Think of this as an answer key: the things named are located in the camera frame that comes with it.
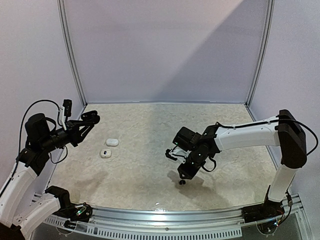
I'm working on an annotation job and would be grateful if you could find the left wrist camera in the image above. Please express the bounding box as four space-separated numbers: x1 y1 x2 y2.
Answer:
58 99 72 130

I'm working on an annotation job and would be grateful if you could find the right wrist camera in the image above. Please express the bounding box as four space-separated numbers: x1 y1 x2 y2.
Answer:
165 146 189 164

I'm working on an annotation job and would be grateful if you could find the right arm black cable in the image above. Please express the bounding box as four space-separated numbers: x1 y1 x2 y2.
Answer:
199 117 319 173

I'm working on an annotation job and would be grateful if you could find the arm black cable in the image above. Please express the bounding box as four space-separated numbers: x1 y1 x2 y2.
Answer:
0 99 70 198
199 117 319 173

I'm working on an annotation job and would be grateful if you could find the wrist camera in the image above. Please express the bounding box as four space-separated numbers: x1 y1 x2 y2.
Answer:
165 146 189 164
58 99 72 130

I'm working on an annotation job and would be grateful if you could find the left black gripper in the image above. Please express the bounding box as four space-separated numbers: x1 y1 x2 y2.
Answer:
40 119 95 152

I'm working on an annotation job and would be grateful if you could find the aluminium front rail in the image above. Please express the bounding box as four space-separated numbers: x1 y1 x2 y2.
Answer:
30 194 313 240

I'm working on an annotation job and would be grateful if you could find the right aluminium frame post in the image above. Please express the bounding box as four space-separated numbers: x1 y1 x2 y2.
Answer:
245 0 275 108

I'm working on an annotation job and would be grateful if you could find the white oval charging case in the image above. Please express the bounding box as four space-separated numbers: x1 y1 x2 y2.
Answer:
105 138 119 147

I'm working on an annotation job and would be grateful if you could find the left aluminium frame post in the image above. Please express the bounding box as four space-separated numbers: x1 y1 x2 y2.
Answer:
57 0 88 107

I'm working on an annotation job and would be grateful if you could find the small white charging case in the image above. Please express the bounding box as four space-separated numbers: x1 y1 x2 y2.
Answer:
100 149 112 158

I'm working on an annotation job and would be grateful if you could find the black charging case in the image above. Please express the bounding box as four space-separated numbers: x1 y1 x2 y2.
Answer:
80 110 101 125

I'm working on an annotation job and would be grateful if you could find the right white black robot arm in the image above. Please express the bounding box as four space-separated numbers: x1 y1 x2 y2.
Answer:
165 109 307 218

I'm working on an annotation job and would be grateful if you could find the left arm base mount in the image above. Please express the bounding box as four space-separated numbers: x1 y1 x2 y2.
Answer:
53 202 93 223

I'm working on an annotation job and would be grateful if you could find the aluminium frame post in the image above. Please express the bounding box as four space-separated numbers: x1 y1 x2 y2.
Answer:
57 0 88 107
245 0 275 108

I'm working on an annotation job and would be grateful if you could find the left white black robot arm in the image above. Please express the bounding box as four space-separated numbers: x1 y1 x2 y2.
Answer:
0 110 100 240

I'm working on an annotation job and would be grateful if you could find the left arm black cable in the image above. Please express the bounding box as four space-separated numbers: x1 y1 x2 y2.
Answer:
0 99 70 198

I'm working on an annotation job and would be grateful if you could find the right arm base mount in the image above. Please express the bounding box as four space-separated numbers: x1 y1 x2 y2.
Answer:
241 199 285 224

